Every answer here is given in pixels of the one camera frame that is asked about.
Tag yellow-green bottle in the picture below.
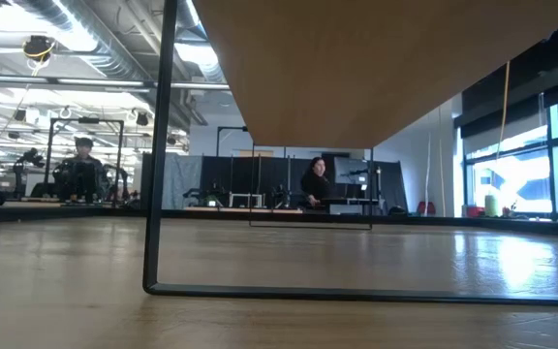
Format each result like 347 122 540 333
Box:
484 193 501 218

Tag yellow hanging strap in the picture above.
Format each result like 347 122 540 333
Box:
500 60 512 147

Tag black yellow ceiling cable reel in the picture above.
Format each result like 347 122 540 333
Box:
21 34 56 63

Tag large glass window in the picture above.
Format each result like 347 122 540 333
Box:
462 91 558 217

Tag black curtain partition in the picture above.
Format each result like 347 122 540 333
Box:
200 154 320 210

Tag wooden riser shelf black legs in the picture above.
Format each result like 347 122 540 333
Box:
142 0 558 308

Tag person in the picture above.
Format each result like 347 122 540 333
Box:
300 156 333 210
53 137 107 205

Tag grey curtain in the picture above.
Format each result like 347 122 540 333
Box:
161 152 203 210

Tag black metal table frame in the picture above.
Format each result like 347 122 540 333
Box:
0 206 558 239

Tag computer monitor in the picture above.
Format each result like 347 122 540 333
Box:
333 156 370 186

